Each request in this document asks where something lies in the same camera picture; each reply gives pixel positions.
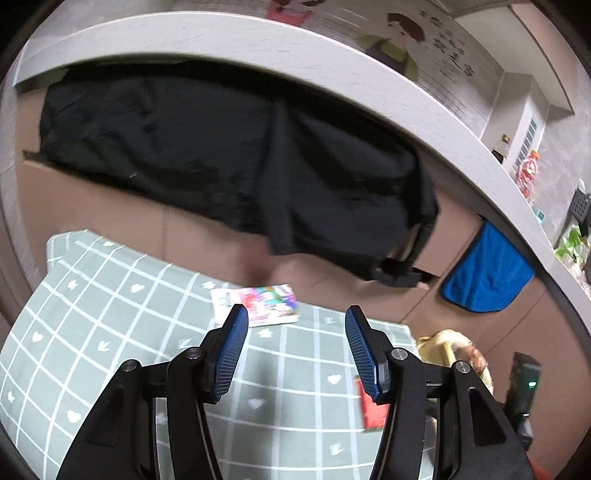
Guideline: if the trash bin with yellow bag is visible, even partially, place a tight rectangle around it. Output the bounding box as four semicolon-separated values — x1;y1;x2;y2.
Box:
417;329;494;394

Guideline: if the green grid mat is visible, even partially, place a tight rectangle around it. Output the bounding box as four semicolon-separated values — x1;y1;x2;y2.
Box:
0;229;440;480

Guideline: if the red sauce packet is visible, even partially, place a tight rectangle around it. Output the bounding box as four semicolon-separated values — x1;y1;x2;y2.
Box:
355;376;389;431

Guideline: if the grey stone countertop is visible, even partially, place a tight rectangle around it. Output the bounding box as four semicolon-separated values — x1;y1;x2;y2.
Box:
13;11;590;347

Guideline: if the blue towel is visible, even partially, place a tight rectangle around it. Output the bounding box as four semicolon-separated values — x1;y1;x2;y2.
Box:
440;220;535;313

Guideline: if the black cloth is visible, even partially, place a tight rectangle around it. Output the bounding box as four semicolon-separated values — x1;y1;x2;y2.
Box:
34;61;439;288

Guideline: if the green plastic item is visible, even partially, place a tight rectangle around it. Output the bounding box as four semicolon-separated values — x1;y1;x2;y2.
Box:
554;225;589;265

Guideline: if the red chili bottle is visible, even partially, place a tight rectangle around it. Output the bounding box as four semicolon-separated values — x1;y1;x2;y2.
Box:
516;150;540;202

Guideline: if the teal small container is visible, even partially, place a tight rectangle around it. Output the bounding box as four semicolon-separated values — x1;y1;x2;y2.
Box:
532;205;546;225

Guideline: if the colorful candy packet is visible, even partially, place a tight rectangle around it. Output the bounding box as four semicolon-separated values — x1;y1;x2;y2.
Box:
211;284;300;327

